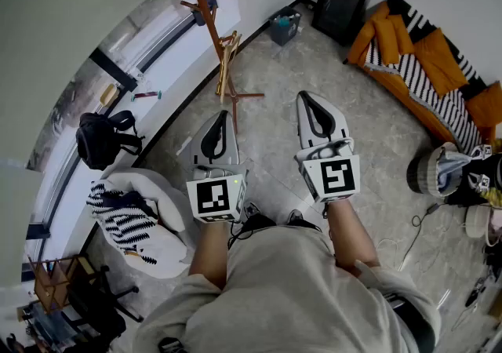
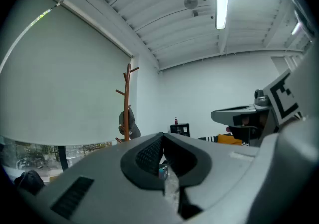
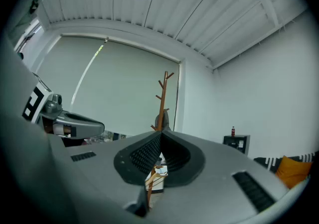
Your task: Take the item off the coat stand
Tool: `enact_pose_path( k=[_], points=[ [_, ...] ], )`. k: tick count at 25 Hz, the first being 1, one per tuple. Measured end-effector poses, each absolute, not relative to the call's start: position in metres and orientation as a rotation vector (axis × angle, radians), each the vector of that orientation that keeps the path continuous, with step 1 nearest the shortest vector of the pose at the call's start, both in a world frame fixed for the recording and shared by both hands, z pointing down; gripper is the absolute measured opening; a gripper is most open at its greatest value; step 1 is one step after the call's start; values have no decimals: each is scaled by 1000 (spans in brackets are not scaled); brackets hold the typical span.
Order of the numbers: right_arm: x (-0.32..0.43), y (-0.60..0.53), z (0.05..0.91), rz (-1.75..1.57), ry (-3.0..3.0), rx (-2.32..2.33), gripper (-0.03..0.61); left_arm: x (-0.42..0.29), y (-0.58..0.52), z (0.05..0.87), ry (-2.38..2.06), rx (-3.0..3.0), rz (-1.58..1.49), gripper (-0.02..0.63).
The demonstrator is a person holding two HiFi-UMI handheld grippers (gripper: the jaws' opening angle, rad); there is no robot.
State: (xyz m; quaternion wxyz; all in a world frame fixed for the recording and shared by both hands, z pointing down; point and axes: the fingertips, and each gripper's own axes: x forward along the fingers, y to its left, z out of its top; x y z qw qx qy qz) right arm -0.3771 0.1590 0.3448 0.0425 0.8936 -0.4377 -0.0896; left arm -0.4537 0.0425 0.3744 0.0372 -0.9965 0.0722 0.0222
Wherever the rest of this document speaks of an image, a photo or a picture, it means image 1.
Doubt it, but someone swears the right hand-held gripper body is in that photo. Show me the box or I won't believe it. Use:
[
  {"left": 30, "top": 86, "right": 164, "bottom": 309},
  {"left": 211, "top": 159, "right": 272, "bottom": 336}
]
[{"left": 294, "top": 91, "right": 361, "bottom": 203}]

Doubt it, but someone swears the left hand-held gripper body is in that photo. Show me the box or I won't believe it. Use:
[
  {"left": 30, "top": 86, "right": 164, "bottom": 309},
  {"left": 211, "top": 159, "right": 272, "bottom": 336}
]
[{"left": 186, "top": 110, "right": 249, "bottom": 224}]

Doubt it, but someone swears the brown wooden coat rack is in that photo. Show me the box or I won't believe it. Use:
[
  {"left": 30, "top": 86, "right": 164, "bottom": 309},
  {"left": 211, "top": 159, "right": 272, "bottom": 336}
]
[{"left": 178, "top": 0, "right": 266, "bottom": 135}]

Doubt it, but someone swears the person's right forearm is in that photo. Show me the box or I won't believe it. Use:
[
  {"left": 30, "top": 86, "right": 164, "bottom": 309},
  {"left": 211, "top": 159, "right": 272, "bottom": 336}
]
[{"left": 325, "top": 196, "right": 381, "bottom": 271}]

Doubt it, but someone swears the person's left forearm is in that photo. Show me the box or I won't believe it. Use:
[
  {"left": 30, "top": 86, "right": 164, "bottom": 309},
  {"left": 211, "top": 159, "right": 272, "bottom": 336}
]
[{"left": 187, "top": 220, "right": 233, "bottom": 292}]

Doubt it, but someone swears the white bean bag chair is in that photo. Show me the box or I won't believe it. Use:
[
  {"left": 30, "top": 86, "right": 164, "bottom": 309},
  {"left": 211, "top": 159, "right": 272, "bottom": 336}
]
[{"left": 92, "top": 166, "right": 197, "bottom": 280}]

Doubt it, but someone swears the person's black left shoe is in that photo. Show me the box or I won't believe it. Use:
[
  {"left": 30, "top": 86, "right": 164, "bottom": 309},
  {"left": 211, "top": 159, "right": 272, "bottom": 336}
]
[{"left": 235, "top": 202, "right": 278, "bottom": 241}]

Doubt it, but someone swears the person's black shoe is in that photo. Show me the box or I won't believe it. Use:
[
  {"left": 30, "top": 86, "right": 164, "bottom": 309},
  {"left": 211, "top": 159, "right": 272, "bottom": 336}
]
[
  {"left": 287, "top": 209, "right": 322, "bottom": 231},
  {"left": 235, "top": 202, "right": 278, "bottom": 241}
]

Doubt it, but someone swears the person's black right shoe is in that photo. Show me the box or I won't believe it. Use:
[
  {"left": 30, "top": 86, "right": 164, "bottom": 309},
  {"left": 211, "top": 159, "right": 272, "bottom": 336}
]
[{"left": 287, "top": 209, "right": 322, "bottom": 231}]

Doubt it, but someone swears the light wooden hanger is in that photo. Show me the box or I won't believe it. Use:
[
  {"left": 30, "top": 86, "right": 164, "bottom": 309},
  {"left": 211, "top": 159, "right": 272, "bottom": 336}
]
[{"left": 214, "top": 30, "right": 242, "bottom": 104}]

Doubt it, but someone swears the woven gray beige basket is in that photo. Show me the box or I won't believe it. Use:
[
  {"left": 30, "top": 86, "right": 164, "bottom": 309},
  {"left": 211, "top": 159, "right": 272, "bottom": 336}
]
[{"left": 406, "top": 141, "right": 471, "bottom": 198}]

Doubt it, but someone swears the orange sofa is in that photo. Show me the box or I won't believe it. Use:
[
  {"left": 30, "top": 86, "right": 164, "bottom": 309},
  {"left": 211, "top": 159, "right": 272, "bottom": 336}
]
[{"left": 344, "top": 0, "right": 502, "bottom": 148}]

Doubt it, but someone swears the black white striped blanket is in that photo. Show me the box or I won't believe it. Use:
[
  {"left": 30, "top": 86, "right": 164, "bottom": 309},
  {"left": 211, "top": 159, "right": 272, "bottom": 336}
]
[{"left": 85, "top": 180, "right": 160, "bottom": 266}]

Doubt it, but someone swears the gray waste bin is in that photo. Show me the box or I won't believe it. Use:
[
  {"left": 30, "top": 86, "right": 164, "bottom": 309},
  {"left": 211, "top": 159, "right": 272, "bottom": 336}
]
[{"left": 268, "top": 5, "right": 303, "bottom": 47}]

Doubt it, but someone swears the small orange cushion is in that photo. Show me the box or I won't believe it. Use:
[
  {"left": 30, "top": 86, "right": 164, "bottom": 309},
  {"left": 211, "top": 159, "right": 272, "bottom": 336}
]
[{"left": 371, "top": 13, "right": 416, "bottom": 67}]

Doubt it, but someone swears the black white striped sofa throw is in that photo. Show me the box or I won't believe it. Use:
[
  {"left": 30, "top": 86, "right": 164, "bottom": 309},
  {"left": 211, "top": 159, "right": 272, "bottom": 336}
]
[{"left": 363, "top": 0, "right": 489, "bottom": 156}]

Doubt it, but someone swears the small wooden box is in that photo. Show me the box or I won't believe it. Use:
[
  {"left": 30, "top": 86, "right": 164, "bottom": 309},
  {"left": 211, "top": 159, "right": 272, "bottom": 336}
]
[{"left": 99, "top": 83, "right": 119, "bottom": 106}]

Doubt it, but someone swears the black backpack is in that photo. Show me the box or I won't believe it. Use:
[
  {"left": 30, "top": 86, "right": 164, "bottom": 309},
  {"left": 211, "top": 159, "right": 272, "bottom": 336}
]
[{"left": 75, "top": 110, "right": 145, "bottom": 171}]

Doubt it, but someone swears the person's gray shirt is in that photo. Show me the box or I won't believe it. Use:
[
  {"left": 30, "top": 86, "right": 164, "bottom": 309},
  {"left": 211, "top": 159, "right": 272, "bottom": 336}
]
[{"left": 133, "top": 224, "right": 442, "bottom": 353}]

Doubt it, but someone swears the large orange cushion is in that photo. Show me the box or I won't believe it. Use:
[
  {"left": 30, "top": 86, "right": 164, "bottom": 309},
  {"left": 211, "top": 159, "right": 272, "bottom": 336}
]
[
  {"left": 464, "top": 82, "right": 502, "bottom": 129},
  {"left": 413, "top": 27, "right": 471, "bottom": 98}
]

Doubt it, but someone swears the white round container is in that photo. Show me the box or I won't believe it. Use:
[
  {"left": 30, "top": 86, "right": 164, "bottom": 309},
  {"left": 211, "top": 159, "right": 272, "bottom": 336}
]
[{"left": 464, "top": 205, "right": 492, "bottom": 238}]

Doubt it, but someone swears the black office chair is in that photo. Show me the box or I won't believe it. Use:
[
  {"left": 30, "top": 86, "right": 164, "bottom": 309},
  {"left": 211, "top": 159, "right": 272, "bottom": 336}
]
[{"left": 64, "top": 264, "right": 145, "bottom": 341}]

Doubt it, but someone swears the black waist bag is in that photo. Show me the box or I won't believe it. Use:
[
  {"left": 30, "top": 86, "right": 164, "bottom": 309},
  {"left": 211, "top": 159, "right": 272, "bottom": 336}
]
[{"left": 386, "top": 291, "right": 437, "bottom": 353}]

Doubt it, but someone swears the wooden shelf trolley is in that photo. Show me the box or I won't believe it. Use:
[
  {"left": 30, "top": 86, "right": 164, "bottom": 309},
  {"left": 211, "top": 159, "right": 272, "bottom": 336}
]
[{"left": 27, "top": 255, "right": 86, "bottom": 315}]

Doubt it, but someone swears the teal handled tool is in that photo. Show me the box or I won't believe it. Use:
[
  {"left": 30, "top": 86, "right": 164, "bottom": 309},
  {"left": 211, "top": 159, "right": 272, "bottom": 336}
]
[{"left": 130, "top": 89, "right": 164, "bottom": 102}]

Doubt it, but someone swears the white floor cable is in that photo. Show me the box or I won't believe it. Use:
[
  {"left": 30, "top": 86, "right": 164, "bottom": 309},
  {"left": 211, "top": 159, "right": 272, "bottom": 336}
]
[{"left": 375, "top": 238, "right": 402, "bottom": 271}]

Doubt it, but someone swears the black cable with adapter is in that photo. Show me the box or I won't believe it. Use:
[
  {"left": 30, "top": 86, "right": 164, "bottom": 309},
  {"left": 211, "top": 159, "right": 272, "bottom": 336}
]
[{"left": 398, "top": 203, "right": 441, "bottom": 271}]

